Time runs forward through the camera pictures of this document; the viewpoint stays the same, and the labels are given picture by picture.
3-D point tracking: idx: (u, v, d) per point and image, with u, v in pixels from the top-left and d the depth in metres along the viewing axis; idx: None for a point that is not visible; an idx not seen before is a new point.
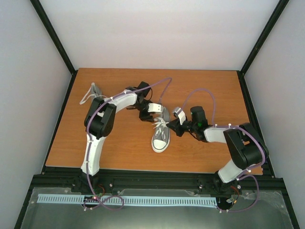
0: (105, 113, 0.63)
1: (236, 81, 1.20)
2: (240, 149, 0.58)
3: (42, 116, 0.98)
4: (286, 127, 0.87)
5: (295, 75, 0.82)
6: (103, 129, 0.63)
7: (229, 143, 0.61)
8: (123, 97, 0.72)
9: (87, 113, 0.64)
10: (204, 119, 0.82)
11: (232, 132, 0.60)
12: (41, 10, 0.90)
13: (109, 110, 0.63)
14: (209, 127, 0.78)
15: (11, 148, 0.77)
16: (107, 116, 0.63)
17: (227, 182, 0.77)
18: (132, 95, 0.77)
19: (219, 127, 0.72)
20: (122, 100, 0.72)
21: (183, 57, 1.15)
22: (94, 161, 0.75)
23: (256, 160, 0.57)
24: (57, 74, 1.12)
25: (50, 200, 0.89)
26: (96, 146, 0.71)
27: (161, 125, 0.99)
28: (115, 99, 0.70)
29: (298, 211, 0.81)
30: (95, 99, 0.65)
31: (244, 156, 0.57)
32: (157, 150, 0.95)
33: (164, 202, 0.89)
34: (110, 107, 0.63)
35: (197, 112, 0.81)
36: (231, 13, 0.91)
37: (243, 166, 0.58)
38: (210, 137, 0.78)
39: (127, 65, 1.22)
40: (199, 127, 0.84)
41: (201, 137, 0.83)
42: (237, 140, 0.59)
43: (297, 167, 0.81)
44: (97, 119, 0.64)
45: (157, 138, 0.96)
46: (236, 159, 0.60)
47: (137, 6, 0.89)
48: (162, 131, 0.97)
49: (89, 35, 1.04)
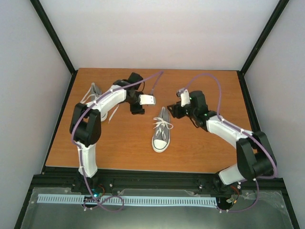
0: (89, 121, 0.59)
1: (235, 81, 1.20)
2: (250, 161, 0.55)
3: (41, 116, 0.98)
4: (286, 127, 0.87)
5: (295, 74, 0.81)
6: (89, 137, 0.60)
7: (239, 153, 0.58)
8: (108, 97, 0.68)
9: (72, 121, 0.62)
10: (204, 105, 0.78)
11: (246, 143, 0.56)
12: (41, 10, 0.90)
13: (93, 118, 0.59)
14: (215, 119, 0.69)
15: (11, 148, 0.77)
16: (92, 123, 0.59)
17: (227, 183, 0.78)
18: (120, 91, 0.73)
19: (228, 122, 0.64)
20: (108, 101, 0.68)
21: (183, 57, 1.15)
22: (89, 165, 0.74)
23: (264, 171, 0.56)
24: (57, 74, 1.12)
25: (50, 200, 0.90)
26: (87, 152, 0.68)
27: (160, 124, 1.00)
28: (99, 102, 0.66)
29: (298, 211, 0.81)
30: (77, 106, 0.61)
31: (252, 169, 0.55)
32: (158, 150, 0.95)
33: (164, 202, 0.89)
34: (93, 114, 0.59)
35: (196, 97, 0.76)
36: (231, 12, 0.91)
37: (249, 177, 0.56)
38: (213, 128, 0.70)
39: (127, 65, 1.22)
40: (200, 112, 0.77)
41: (202, 123, 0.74)
42: (249, 152, 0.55)
43: (297, 167, 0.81)
44: (82, 127, 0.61)
45: (157, 138, 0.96)
46: (243, 169, 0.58)
47: (137, 6, 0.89)
48: (162, 131, 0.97)
49: (89, 35, 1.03)
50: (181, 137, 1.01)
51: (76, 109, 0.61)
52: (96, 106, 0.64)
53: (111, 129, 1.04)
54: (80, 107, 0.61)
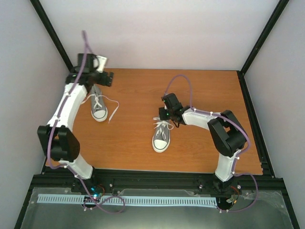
0: (61, 141, 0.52)
1: (235, 81, 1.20)
2: (224, 138, 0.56)
3: (41, 116, 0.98)
4: (287, 127, 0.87)
5: (295, 74, 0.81)
6: (68, 152, 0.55)
7: (213, 134, 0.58)
8: (68, 105, 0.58)
9: (42, 147, 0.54)
10: (178, 104, 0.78)
11: (216, 123, 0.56)
12: (41, 10, 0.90)
13: (63, 137, 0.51)
14: (188, 111, 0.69)
15: (11, 148, 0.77)
16: (66, 142, 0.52)
17: (226, 179, 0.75)
18: (76, 89, 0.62)
19: (200, 110, 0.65)
20: (69, 107, 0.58)
21: (183, 57, 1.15)
22: (82, 171, 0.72)
23: (238, 145, 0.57)
24: (57, 74, 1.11)
25: (50, 200, 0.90)
26: (76, 164, 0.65)
27: (161, 124, 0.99)
28: (61, 115, 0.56)
29: (298, 211, 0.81)
30: (39, 130, 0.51)
31: (228, 144, 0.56)
32: (159, 150, 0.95)
33: (164, 202, 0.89)
34: (62, 132, 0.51)
35: (167, 98, 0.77)
36: (232, 12, 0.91)
37: (227, 152, 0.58)
38: (189, 119, 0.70)
39: (127, 65, 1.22)
40: (175, 110, 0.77)
41: (179, 119, 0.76)
42: (221, 130, 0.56)
43: (297, 167, 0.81)
44: (57, 144, 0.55)
45: (157, 138, 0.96)
46: (220, 147, 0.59)
47: (137, 5, 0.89)
48: (162, 132, 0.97)
49: (89, 35, 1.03)
50: (180, 137, 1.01)
51: (39, 133, 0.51)
52: (61, 121, 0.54)
53: (111, 129, 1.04)
54: (44, 130, 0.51)
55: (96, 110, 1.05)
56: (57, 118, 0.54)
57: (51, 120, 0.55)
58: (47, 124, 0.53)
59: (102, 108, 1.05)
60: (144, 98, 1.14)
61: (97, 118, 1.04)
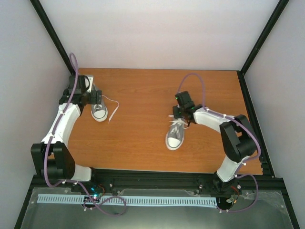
0: (56, 158, 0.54)
1: (235, 81, 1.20)
2: (234, 143, 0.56)
3: (41, 116, 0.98)
4: (286, 127, 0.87)
5: (295, 74, 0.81)
6: (65, 170, 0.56)
7: (224, 137, 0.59)
8: (62, 123, 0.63)
9: (37, 167, 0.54)
10: (190, 102, 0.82)
11: (229, 126, 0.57)
12: (41, 10, 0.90)
13: (59, 152, 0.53)
14: (201, 110, 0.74)
15: (11, 148, 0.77)
16: (61, 158, 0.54)
17: (227, 180, 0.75)
18: (70, 109, 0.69)
19: (212, 111, 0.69)
20: (64, 125, 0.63)
21: (183, 57, 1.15)
22: (82, 177, 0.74)
23: (249, 151, 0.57)
24: (57, 74, 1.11)
25: (49, 200, 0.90)
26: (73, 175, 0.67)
27: (177, 123, 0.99)
28: (55, 132, 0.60)
29: (298, 211, 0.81)
30: (33, 149, 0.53)
31: (237, 149, 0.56)
32: (172, 148, 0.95)
33: (164, 202, 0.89)
34: (57, 149, 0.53)
35: (180, 95, 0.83)
36: (232, 12, 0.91)
37: (236, 158, 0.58)
38: (201, 119, 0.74)
39: (127, 65, 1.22)
40: (187, 107, 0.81)
41: (190, 116, 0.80)
42: (233, 134, 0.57)
43: (297, 167, 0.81)
44: (51, 164, 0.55)
45: (171, 135, 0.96)
46: (229, 151, 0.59)
47: (137, 5, 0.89)
48: (177, 130, 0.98)
49: (89, 35, 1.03)
50: None
51: (33, 152, 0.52)
52: (55, 138, 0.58)
53: (111, 129, 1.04)
54: (38, 149, 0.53)
55: (96, 110, 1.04)
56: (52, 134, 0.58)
57: (46, 137, 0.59)
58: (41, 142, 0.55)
59: (102, 109, 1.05)
60: (144, 98, 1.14)
61: (97, 118, 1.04)
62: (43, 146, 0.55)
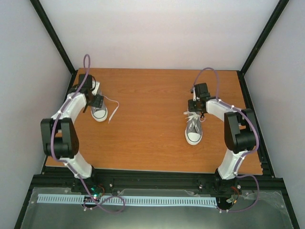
0: (63, 132, 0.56)
1: (235, 81, 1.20)
2: (235, 131, 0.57)
3: (41, 116, 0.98)
4: (286, 127, 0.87)
5: (295, 74, 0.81)
6: (70, 147, 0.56)
7: (226, 126, 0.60)
8: (71, 104, 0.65)
9: (43, 141, 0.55)
10: (206, 92, 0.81)
11: (232, 115, 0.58)
12: (41, 10, 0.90)
13: (66, 126, 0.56)
14: (213, 100, 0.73)
15: (11, 147, 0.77)
16: (68, 132, 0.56)
17: (226, 177, 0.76)
18: (79, 96, 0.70)
19: (223, 102, 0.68)
20: (72, 107, 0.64)
21: (183, 57, 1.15)
22: (83, 170, 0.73)
23: (248, 144, 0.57)
24: (56, 74, 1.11)
25: (49, 200, 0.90)
26: (75, 161, 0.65)
27: (194, 118, 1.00)
28: (64, 110, 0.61)
29: (298, 211, 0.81)
30: (43, 122, 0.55)
31: (235, 139, 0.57)
32: (193, 142, 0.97)
33: (164, 202, 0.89)
34: (65, 122, 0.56)
35: (198, 86, 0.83)
36: (232, 12, 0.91)
37: (234, 149, 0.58)
38: (211, 109, 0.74)
39: (127, 65, 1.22)
40: (202, 97, 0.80)
41: (203, 105, 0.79)
42: (235, 124, 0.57)
43: (297, 166, 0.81)
44: (57, 141, 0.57)
45: (190, 130, 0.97)
46: (228, 142, 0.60)
47: (137, 6, 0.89)
48: (195, 125, 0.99)
49: (89, 35, 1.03)
50: (180, 137, 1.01)
51: (42, 126, 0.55)
52: (64, 115, 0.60)
53: (111, 129, 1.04)
54: (47, 122, 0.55)
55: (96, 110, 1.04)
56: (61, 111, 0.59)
57: (55, 114, 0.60)
58: (50, 118, 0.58)
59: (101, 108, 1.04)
60: (144, 98, 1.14)
61: (97, 118, 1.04)
62: (52, 121, 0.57)
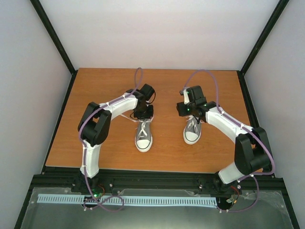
0: (99, 121, 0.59)
1: (235, 81, 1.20)
2: (249, 156, 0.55)
3: (41, 115, 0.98)
4: (287, 127, 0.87)
5: (295, 73, 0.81)
6: (96, 136, 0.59)
7: (238, 149, 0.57)
8: (120, 102, 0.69)
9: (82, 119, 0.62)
10: (202, 98, 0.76)
11: (246, 140, 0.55)
12: (41, 9, 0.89)
13: (103, 117, 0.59)
14: (214, 111, 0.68)
15: (11, 147, 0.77)
16: (102, 122, 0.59)
17: (227, 182, 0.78)
18: (132, 99, 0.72)
19: (228, 117, 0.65)
20: (120, 105, 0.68)
21: (182, 57, 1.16)
22: (92, 165, 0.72)
23: (261, 166, 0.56)
24: (56, 74, 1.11)
25: (49, 200, 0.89)
26: (92, 151, 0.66)
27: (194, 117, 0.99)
28: (112, 105, 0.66)
29: (298, 211, 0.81)
30: (90, 104, 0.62)
31: (249, 164, 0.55)
32: (189, 141, 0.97)
33: (163, 202, 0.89)
34: (105, 114, 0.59)
35: (192, 89, 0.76)
36: (232, 12, 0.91)
37: (247, 172, 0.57)
38: (212, 120, 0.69)
39: (127, 65, 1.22)
40: (198, 103, 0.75)
41: (201, 114, 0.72)
42: (249, 149, 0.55)
43: (297, 166, 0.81)
44: (90, 126, 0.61)
45: (188, 130, 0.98)
46: (240, 164, 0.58)
47: (137, 6, 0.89)
48: (194, 124, 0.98)
49: (88, 34, 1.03)
50: (180, 136, 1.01)
51: (88, 108, 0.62)
52: (108, 107, 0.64)
53: (112, 129, 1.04)
54: (93, 107, 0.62)
55: (140, 139, 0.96)
56: (107, 103, 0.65)
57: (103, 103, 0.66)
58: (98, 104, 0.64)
59: (147, 137, 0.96)
60: None
61: (141, 148, 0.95)
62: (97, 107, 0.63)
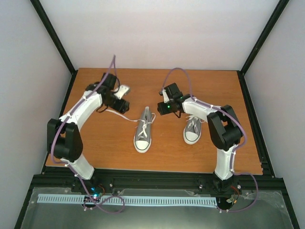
0: (67, 138, 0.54)
1: (235, 81, 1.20)
2: (220, 130, 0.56)
3: (41, 115, 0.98)
4: (287, 127, 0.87)
5: (295, 73, 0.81)
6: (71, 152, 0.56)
7: (211, 127, 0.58)
8: (83, 107, 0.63)
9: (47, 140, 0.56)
10: (178, 92, 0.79)
11: (214, 115, 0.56)
12: (41, 9, 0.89)
13: (70, 132, 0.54)
14: (189, 100, 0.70)
15: (11, 148, 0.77)
16: (71, 139, 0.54)
17: (225, 177, 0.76)
18: (95, 96, 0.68)
19: (201, 101, 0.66)
20: (82, 109, 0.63)
21: (182, 57, 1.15)
22: (83, 172, 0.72)
23: (234, 139, 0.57)
24: (56, 74, 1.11)
25: (49, 200, 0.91)
26: (76, 163, 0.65)
27: (194, 118, 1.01)
28: (74, 113, 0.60)
29: (298, 211, 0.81)
30: (49, 123, 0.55)
31: (223, 138, 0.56)
32: (189, 141, 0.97)
33: (164, 202, 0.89)
34: (70, 129, 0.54)
35: (168, 87, 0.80)
36: (232, 12, 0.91)
37: (224, 146, 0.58)
38: (189, 109, 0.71)
39: (127, 65, 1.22)
40: (176, 97, 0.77)
41: (179, 106, 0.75)
42: (218, 123, 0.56)
43: (297, 167, 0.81)
44: (59, 144, 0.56)
45: (188, 130, 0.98)
46: (217, 140, 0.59)
47: (137, 5, 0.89)
48: (194, 125, 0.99)
49: (88, 34, 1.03)
50: (180, 136, 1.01)
51: (49, 126, 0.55)
52: (71, 119, 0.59)
53: (112, 129, 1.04)
54: (53, 124, 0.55)
55: (139, 139, 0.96)
56: (69, 115, 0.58)
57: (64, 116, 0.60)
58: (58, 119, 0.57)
59: (146, 138, 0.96)
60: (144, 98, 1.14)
61: (139, 148, 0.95)
62: (58, 122, 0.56)
